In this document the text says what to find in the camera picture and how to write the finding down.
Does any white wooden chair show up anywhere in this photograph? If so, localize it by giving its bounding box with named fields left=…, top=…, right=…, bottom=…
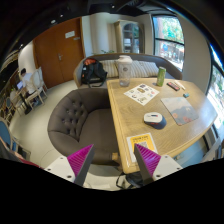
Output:
left=26, top=71, right=46, bottom=107

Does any seated person in white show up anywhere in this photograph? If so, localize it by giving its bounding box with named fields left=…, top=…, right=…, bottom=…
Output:
left=20, top=68, right=35, bottom=95

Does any wooden display cabinet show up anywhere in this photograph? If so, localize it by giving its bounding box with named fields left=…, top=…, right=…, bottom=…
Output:
left=114, top=20, right=144, bottom=53

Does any green can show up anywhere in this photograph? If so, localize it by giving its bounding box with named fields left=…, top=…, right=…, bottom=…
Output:
left=156, top=66, right=166, bottom=87

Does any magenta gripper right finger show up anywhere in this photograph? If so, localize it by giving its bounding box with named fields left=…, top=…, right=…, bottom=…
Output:
left=134, top=144, right=161, bottom=185

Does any small teal eraser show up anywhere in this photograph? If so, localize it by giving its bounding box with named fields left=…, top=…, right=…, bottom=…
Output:
left=183, top=93, right=189, bottom=98

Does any yellow and white card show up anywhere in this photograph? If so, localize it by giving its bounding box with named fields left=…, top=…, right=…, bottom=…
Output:
left=126, top=133, right=157, bottom=162

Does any black and red backpack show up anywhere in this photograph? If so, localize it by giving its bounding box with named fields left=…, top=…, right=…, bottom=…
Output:
left=81, top=58, right=107, bottom=88

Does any grey tufted armchair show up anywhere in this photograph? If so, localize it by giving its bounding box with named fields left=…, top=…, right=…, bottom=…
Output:
left=47, top=88, right=119, bottom=166

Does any black remote control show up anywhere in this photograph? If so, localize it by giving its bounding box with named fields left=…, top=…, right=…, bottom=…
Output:
left=167, top=82, right=180, bottom=91

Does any white sticker sheet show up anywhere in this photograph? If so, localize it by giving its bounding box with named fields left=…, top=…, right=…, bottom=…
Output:
left=125, top=84, right=159, bottom=106

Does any clear plastic shaker bottle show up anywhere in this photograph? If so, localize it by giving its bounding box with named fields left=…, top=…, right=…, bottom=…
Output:
left=117, top=55, right=132, bottom=87

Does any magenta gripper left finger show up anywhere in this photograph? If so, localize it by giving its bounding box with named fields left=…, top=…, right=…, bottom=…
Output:
left=67, top=144, right=95, bottom=186

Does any brown wooden door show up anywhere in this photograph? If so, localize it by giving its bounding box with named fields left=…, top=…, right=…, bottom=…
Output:
left=34, top=18, right=85, bottom=88

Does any white pen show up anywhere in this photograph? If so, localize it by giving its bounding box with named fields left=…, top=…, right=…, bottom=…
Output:
left=176, top=80, right=186, bottom=90

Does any grey striped sofa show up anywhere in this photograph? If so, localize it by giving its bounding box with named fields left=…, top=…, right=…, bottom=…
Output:
left=73, top=52, right=184, bottom=89

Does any grey printed mouse pad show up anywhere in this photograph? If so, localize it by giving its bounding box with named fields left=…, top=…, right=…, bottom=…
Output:
left=161, top=97, right=199, bottom=126

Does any white and grey computer mouse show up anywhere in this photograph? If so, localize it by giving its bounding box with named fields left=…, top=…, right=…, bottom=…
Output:
left=144, top=112, right=167, bottom=130

